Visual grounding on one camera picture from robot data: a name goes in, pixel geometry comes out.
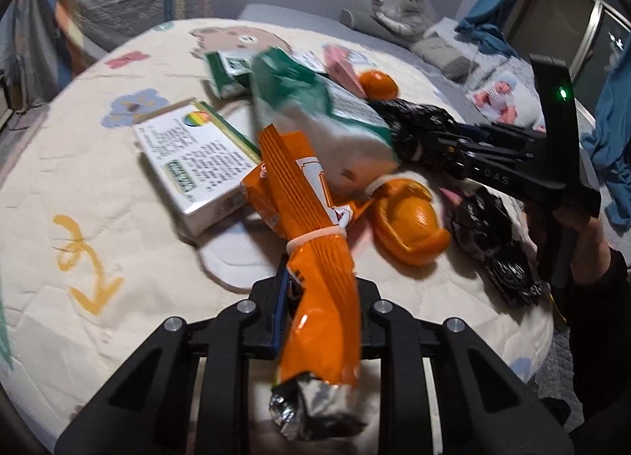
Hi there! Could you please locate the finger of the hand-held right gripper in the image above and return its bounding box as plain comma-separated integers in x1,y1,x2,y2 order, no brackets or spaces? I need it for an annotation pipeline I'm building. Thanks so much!
433,122,536,144
416,138,494,174

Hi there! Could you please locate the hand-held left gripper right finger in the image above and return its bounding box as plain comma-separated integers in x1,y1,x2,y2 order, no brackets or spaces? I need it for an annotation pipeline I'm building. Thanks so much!
352,277,575,455

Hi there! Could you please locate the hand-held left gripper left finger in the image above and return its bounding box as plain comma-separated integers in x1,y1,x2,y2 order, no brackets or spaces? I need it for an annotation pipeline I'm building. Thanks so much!
54,265,297,455

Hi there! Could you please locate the orange snack packet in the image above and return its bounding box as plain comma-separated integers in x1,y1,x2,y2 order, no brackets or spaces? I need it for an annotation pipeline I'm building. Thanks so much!
240,124,375,441

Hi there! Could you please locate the black plastic bag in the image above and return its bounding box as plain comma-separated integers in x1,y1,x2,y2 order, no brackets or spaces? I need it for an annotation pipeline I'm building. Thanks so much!
367,99,545,310

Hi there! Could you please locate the whole orange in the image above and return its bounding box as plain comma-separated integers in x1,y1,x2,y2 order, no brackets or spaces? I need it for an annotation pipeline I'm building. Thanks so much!
357,69,399,101

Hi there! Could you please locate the torn pink carton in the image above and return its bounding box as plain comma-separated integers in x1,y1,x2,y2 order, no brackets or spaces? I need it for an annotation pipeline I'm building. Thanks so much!
323,45,368,99

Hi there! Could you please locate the green and white snack bag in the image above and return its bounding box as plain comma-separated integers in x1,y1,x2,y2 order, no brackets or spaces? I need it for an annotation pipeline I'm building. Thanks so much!
249,47,395,189

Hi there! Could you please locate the green and white milk carton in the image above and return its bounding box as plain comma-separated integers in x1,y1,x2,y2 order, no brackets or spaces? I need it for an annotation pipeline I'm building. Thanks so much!
204,48,267,101

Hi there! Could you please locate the person's right forearm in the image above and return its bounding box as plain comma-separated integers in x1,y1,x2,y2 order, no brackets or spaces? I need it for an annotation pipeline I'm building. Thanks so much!
567,245,631,387

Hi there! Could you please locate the person's right hand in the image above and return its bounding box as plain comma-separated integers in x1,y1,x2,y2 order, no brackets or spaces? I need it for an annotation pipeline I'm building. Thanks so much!
523,201,612,288

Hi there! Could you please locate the baby doll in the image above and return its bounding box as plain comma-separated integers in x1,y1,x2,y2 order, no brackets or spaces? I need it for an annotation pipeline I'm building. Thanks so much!
470,74,536,123

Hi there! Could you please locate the blue cloth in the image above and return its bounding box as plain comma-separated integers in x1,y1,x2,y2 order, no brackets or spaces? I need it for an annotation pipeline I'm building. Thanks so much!
582,60,631,229

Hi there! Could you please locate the grey cushion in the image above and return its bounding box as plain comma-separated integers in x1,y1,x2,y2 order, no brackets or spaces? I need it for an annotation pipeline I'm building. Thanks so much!
411,36,476,81

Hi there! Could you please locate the orange peeled fruit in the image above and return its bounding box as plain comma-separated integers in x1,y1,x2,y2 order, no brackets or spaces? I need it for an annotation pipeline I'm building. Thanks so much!
367,178,452,267

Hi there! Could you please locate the blue curtain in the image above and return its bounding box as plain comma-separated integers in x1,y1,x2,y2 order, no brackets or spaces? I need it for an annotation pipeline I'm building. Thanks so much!
456,0,543,58

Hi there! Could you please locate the plush tiger in plastic bag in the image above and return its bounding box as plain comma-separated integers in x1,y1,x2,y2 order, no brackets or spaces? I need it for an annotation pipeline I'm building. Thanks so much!
370,0,442,39

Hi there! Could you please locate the taupe wedge pillow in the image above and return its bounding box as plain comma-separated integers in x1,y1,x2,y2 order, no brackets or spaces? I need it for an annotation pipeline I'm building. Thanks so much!
340,8,388,36

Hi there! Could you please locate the window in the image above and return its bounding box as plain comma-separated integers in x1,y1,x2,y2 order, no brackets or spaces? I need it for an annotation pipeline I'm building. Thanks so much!
508,0,631,110

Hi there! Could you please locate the white box with rainbow label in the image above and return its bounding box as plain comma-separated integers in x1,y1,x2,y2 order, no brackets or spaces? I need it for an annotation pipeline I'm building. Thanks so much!
133,97,262,239

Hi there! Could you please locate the grey bedspread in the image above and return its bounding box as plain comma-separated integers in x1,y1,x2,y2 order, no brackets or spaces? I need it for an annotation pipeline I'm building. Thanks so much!
237,4,592,130

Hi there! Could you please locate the cream printed quilt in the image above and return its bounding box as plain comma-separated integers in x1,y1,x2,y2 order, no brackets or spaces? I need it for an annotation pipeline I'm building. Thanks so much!
0,16,555,455

